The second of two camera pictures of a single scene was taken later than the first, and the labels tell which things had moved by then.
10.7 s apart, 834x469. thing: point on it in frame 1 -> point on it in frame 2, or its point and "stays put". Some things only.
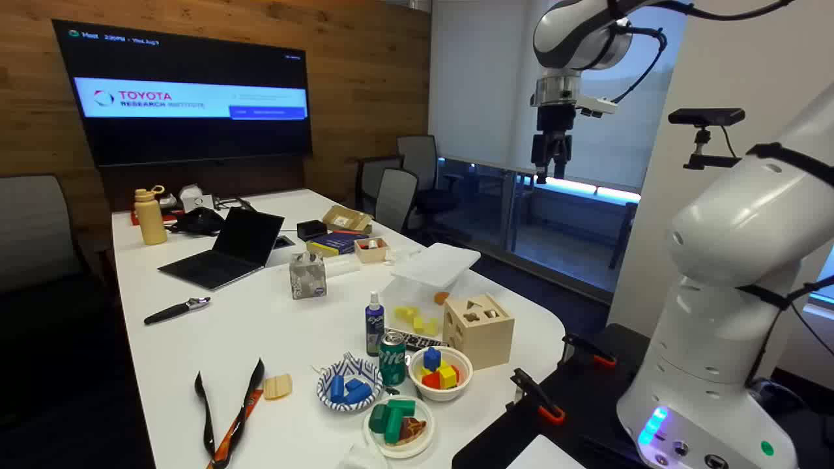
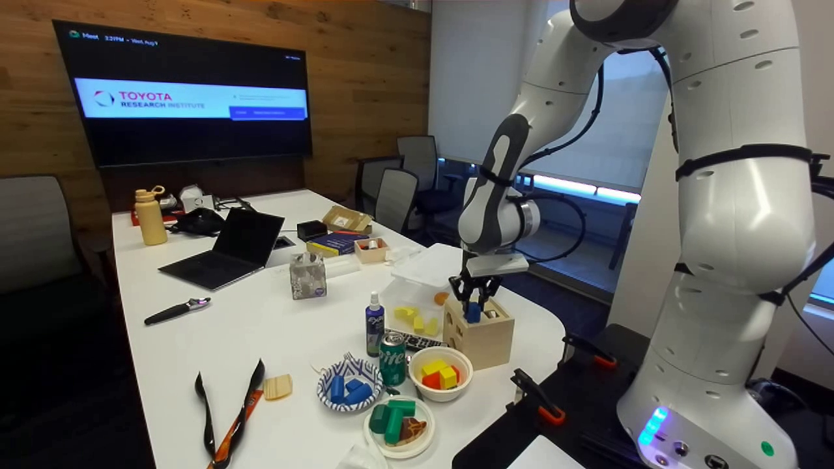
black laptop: [247, 245] stays put
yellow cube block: [448, 375] stays put
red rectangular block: [432, 379] stays put
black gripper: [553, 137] -> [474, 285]
